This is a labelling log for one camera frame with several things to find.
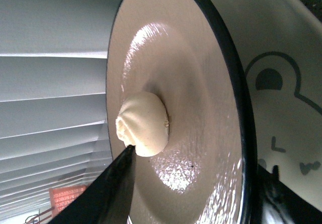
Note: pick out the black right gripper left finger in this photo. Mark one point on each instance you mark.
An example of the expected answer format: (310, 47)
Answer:
(108, 199)

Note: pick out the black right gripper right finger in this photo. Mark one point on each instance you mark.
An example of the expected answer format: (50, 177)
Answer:
(278, 204)

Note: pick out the white steamed bun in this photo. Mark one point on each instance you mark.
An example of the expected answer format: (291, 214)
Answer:
(143, 123)

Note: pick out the beige plate with black rim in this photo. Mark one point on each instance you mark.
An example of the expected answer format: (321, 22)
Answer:
(182, 51)

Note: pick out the white bear-print tray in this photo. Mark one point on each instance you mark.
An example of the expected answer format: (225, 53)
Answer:
(279, 45)

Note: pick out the red patterned object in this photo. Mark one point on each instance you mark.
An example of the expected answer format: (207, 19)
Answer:
(60, 198)

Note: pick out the grey pleated curtain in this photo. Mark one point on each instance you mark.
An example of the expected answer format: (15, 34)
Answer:
(53, 99)

